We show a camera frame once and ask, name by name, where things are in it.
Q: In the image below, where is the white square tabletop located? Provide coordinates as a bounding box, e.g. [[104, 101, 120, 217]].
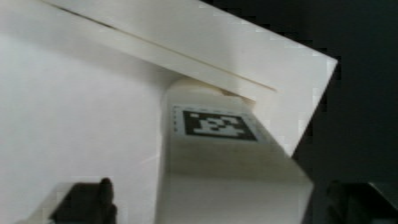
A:
[[0, 0, 338, 224]]

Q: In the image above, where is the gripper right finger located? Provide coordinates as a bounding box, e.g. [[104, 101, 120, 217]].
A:
[[303, 180, 398, 224]]

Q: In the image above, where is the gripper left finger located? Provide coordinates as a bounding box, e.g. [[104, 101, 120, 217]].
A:
[[50, 178, 118, 224]]

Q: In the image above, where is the white table leg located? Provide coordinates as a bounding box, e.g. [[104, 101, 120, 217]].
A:
[[155, 78, 313, 224]]

